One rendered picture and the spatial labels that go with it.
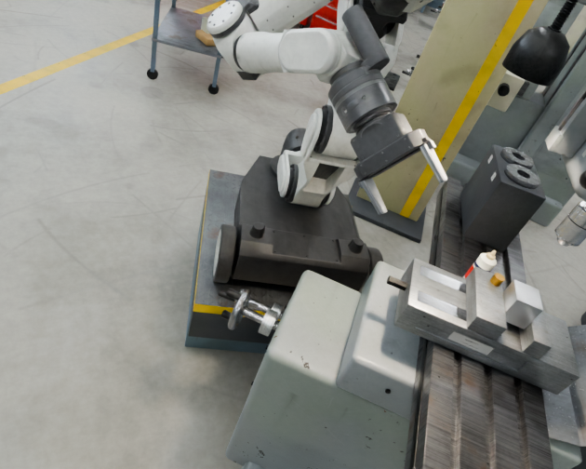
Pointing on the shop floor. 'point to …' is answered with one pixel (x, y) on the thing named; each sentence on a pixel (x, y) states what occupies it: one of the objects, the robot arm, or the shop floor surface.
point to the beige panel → (446, 101)
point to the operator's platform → (226, 197)
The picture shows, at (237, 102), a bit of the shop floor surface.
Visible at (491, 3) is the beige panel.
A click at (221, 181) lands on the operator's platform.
